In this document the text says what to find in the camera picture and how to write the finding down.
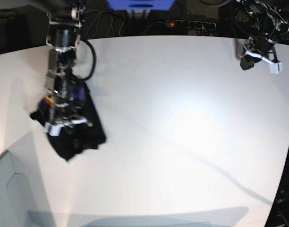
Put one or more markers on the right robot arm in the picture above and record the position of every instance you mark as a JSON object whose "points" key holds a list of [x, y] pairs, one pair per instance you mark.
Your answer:
{"points": [[64, 34]]}

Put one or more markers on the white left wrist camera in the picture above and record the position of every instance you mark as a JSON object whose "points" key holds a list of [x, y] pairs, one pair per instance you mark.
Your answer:
{"points": [[275, 66]]}

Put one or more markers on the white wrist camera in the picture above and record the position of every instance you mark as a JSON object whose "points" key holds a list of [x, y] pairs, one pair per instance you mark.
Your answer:
{"points": [[52, 129], [275, 66]]}

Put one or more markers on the black T-shirt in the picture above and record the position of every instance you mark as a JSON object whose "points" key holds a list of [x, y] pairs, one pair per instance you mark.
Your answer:
{"points": [[71, 140]]}

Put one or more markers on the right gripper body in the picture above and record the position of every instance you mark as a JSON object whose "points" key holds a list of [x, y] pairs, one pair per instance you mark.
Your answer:
{"points": [[61, 112]]}

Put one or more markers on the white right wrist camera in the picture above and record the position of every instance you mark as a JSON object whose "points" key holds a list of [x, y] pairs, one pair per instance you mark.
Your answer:
{"points": [[52, 129]]}

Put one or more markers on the grey cabinet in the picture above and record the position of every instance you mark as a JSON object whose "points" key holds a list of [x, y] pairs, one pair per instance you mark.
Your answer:
{"points": [[16, 198]]}

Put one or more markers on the blue box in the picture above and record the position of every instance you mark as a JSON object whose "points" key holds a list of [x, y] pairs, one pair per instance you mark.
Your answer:
{"points": [[140, 4]]}

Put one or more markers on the black power strip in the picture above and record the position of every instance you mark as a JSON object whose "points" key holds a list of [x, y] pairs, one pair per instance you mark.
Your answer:
{"points": [[187, 24]]}

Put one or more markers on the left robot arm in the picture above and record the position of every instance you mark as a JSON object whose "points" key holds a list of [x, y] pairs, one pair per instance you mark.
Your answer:
{"points": [[263, 25]]}

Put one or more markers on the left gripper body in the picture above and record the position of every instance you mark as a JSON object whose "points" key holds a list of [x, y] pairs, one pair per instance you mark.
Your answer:
{"points": [[261, 46]]}

